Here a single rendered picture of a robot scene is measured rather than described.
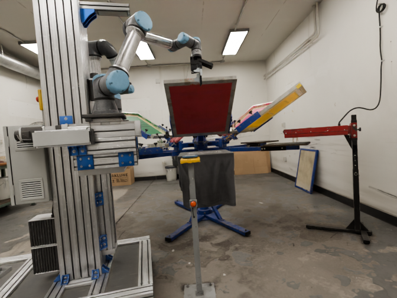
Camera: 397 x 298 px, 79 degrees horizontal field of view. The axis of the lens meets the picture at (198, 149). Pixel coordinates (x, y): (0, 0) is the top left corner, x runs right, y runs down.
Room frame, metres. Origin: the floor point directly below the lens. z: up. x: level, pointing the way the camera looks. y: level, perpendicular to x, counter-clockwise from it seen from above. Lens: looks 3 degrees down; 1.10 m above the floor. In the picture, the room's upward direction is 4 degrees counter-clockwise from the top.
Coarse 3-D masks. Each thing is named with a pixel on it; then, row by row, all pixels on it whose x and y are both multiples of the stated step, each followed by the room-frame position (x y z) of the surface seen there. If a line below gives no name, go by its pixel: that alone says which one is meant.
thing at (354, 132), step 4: (352, 124) 2.39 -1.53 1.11; (356, 124) 2.38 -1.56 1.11; (352, 128) 2.39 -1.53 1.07; (356, 128) 2.38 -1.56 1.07; (352, 132) 2.39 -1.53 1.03; (356, 132) 2.38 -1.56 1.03; (344, 136) 2.45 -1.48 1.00; (348, 136) 2.44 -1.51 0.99; (352, 136) 2.40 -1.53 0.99; (356, 136) 2.38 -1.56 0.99; (348, 140) 2.44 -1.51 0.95; (352, 224) 2.43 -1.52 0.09; (360, 224) 2.40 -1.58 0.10; (348, 228) 2.45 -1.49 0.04; (352, 228) 2.43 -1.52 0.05; (360, 228) 2.40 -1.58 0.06; (364, 228) 2.38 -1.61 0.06
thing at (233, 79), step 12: (168, 84) 1.94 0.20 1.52; (180, 84) 1.95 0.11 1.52; (192, 84) 1.96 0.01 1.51; (204, 84) 1.97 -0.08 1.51; (168, 96) 2.06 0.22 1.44; (168, 108) 2.19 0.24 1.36; (228, 108) 2.25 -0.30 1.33; (228, 120) 2.41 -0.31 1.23; (204, 132) 2.57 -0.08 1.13; (216, 132) 2.59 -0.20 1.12
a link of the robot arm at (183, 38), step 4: (180, 36) 1.76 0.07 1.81; (184, 36) 1.74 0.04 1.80; (188, 36) 1.76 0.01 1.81; (176, 40) 1.81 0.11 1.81; (180, 40) 1.75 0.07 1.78; (184, 40) 1.75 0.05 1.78; (188, 40) 1.76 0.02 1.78; (192, 40) 1.79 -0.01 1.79; (180, 44) 1.80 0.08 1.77; (184, 44) 1.78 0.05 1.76; (188, 44) 1.79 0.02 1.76; (192, 44) 1.80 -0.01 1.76
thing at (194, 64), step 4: (196, 56) 1.80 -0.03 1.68; (200, 56) 1.81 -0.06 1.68; (192, 60) 1.83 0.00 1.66; (196, 60) 1.81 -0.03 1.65; (192, 64) 1.79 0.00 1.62; (196, 64) 1.78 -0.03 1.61; (192, 68) 1.77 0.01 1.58; (196, 68) 1.78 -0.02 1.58; (192, 72) 1.83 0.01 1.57; (196, 72) 1.82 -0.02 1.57
